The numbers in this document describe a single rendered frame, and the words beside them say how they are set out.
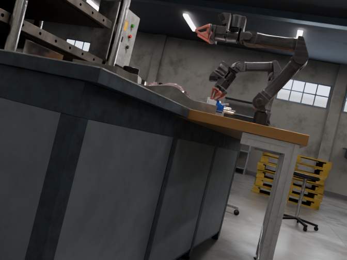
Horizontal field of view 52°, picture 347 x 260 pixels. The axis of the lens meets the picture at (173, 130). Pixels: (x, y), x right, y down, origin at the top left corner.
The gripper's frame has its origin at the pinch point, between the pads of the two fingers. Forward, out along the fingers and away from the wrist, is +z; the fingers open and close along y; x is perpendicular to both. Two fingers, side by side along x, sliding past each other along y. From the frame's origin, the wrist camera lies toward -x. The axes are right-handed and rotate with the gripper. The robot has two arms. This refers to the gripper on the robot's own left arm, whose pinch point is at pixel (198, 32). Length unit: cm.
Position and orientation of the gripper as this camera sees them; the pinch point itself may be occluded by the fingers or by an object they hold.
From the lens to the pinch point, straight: 180.8
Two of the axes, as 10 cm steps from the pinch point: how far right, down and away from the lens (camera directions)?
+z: -9.4, -2.0, 2.8
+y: -2.7, -0.7, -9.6
